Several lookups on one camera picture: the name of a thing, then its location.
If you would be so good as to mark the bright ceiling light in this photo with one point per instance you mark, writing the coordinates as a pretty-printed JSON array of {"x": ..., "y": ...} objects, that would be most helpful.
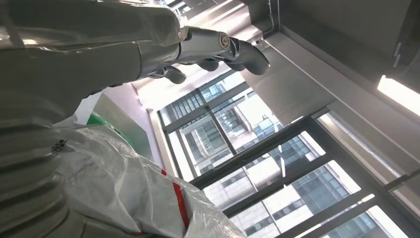
[{"x": 398, "y": 93}]

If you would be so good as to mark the grey courier bag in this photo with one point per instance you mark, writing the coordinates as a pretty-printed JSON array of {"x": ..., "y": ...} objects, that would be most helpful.
[{"x": 131, "y": 180}]

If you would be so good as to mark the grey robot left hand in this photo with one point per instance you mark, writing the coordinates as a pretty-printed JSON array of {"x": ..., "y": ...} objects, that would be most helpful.
[{"x": 82, "y": 49}]

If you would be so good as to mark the dark window frame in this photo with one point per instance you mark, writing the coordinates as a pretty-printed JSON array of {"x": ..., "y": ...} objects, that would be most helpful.
[{"x": 262, "y": 151}]

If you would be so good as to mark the green plastic crate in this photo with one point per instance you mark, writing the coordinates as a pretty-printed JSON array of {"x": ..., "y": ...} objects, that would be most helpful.
[{"x": 98, "y": 120}]

